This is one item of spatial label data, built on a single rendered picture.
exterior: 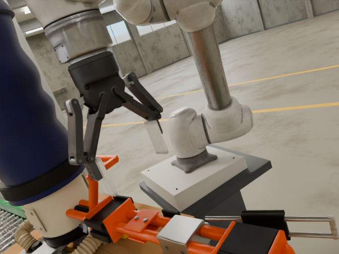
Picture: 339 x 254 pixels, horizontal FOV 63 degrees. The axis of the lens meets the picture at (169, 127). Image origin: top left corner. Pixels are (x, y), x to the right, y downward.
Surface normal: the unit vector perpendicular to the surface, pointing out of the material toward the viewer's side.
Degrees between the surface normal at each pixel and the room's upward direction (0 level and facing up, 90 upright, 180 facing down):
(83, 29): 90
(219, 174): 90
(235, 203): 90
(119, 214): 90
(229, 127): 112
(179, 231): 0
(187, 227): 0
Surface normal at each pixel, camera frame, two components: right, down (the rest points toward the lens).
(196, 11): 0.08, 0.75
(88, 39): 0.48, 0.09
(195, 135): -0.11, 0.25
